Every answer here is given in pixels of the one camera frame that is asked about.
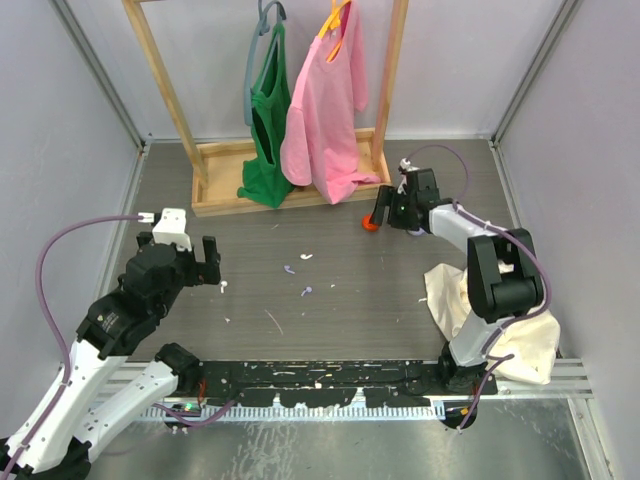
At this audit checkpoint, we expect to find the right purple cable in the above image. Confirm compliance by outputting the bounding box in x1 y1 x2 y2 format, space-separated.
405 144 554 431

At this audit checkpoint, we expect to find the grey blue hanger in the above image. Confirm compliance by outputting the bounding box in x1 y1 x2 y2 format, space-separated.
243 0 287 127

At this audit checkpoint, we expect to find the yellow hanger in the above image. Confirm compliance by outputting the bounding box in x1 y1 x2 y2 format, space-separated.
317 0 351 62

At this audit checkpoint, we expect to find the green tank top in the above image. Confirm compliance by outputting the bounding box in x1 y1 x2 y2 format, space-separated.
237 25 294 208

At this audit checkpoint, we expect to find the pink shirt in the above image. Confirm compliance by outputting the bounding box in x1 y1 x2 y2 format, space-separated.
280 1 380 204

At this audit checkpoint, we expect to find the cream cloth bag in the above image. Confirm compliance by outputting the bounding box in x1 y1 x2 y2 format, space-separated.
424 263 561 385

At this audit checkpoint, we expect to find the wooden clothes rack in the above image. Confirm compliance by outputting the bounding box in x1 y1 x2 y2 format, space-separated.
124 1 408 216

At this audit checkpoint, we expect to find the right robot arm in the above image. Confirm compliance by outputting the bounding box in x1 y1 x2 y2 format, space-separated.
363 166 548 394

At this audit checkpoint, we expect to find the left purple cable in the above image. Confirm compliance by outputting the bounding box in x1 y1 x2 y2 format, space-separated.
2 213 156 476

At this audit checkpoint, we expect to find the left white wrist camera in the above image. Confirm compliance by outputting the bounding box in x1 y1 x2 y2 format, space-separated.
152 208 193 252

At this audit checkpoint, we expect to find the white slotted cable duct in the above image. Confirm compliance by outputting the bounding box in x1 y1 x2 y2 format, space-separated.
134 398 446 422

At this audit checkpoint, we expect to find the purple cable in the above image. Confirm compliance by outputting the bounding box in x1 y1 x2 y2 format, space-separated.
2 213 156 476
405 144 554 431

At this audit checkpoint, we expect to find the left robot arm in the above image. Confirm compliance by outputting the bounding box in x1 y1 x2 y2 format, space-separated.
1 233 221 479

